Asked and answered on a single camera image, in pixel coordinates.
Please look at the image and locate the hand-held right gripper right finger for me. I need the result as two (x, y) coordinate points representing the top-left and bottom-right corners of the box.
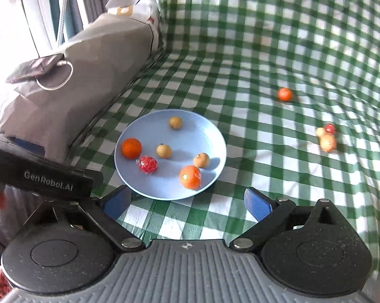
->
(228, 188), (355, 254)

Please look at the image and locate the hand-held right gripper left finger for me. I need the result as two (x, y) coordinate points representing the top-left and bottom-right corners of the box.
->
(19, 185), (146, 254)

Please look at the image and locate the light blue plate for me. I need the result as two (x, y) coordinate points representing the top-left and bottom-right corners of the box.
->
(114, 109), (227, 200)

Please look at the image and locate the yellow-orange peach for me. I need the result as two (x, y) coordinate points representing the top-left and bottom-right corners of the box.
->
(319, 134), (337, 152)

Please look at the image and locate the grey cushion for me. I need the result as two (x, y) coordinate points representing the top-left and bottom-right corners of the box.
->
(0, 13), (160, 165)

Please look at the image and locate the black smartphone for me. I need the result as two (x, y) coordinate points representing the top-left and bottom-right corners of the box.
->
(5, 55), (66, 84)

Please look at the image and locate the green checkered cloth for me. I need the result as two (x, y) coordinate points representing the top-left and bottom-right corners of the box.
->
(68, 0), (380, 291)

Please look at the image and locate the white printed pillow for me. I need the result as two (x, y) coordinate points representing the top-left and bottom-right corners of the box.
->
(106, 0), (165, 51)

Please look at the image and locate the white charging cable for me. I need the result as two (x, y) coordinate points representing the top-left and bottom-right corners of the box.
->
(35, 59), (74, 91)

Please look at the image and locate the dotted grey strap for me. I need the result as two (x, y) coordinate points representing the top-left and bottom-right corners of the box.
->
(56, 0), (71, 46)

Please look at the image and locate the white window frame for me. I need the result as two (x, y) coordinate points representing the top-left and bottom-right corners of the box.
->
(16, 0), (115, 51)

